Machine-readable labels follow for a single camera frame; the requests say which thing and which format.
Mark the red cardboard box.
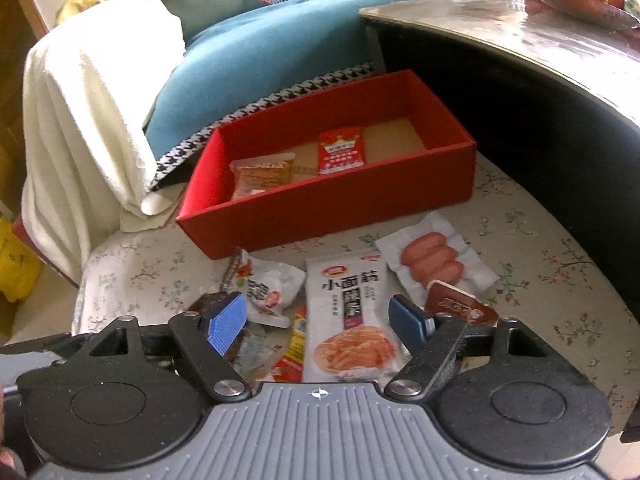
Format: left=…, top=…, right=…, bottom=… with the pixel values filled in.
left=176, top=70, right=476, bottom=261

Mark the red crown print snack packet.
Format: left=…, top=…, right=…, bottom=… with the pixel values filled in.
left=318, top=126, right=367, bottom=176

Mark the clear sausage packet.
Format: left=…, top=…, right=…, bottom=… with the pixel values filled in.
left=374, top=211, right=501, bottom=302

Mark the yellow snack packet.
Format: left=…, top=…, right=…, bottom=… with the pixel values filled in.
left=272, top=304, right=307, bottom=384

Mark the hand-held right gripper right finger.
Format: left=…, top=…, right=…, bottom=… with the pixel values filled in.
left=384, top=295, right=566, bottom=402

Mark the small brown snack packet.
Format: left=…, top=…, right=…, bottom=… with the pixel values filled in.
left=423, top=279, right=499, bottom=329

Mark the dark table with glossy top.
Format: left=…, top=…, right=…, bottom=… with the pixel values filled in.
left=358, top=0, right=640, bottom=311

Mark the white towel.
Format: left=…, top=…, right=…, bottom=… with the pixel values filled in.
left=22, top=0, right=186, bottom=277

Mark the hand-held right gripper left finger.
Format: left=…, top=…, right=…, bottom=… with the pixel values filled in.
left=65, top=292, right=252, bottom=404

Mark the large white noodle snack packet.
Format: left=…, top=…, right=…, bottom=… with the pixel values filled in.
left=303, top=249, right=412, bottom=384

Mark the orange clear snack packet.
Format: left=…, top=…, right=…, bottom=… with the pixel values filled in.
left=229, top=153, right=296, bottom=201

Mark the floral seat cover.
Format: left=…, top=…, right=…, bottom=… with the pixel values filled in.
left=71, top=150, right=640, bottom=442

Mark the yellow plastic bag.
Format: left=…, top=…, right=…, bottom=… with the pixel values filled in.
left=0, top=214, right=44, bottom=304

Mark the metal fruit bowl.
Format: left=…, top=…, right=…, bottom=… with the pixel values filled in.
left=519, top=0, right=640, bottom=31

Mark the teal sofa cushion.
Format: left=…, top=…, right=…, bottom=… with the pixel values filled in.
left=144, top=0, right=527, bottom=162

